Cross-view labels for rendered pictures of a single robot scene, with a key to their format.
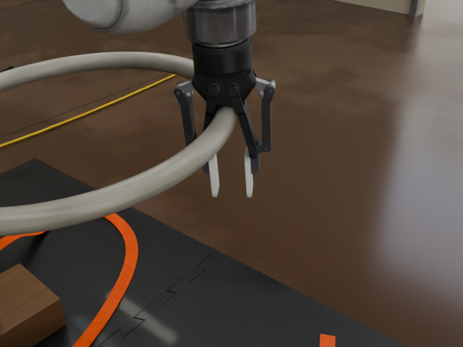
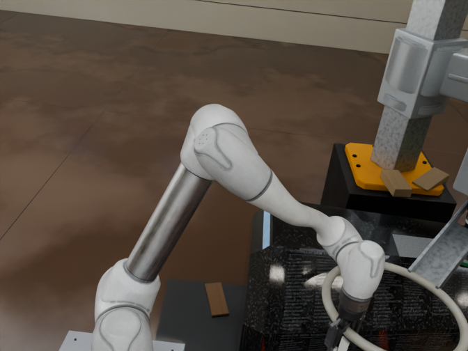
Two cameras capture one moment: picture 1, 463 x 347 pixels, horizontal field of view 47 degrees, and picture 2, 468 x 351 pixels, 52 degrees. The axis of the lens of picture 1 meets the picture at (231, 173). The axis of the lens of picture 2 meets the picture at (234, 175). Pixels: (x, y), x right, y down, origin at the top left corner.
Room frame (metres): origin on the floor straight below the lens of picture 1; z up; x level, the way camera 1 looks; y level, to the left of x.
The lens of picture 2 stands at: (1.22, -0.94, 2.14)
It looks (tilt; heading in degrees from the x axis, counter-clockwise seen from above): 32 degrees down; 141
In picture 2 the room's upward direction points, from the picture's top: 6 degrees clockwise
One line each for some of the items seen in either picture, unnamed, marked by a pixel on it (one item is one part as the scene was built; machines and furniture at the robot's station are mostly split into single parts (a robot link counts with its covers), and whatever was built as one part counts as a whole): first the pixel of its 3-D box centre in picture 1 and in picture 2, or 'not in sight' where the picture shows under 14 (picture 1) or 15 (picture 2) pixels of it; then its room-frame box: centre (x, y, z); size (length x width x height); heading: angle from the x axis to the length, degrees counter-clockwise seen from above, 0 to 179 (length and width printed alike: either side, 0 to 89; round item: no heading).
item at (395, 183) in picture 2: not in sight; (395, 182); (0.02, 1.16, 0.81); 0.20 x 0.10 x 0.05; 150
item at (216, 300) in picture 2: not in sight; (216, 299); (-0.37, 0.30, 0.02); 0.25 x 0.10 x 0.01; 156
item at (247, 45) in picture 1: (223, 71); (349, 314); (0.66, 0.01, 1.04); 0.08 x 0.07 x 0.09; 84
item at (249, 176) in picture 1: (249, 171); not in sight; (0.66, -0.03, 0.89); 0.03 x 0.01 x 0.07; 174
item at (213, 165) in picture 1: (213, 171); (342, 347); (0.67, 0.03, 0.89); 0.03 x 0.01 x 0.07; 174
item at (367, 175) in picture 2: not in sight; (391, 166); (-0.15, 1.35, 0.76); 0.49 x 0.49 x 0.05; 52
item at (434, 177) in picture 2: not in sight; (430, 178); (0.09, 1.38, 0.80); 0.20 x 0.10 x 0.05; 92
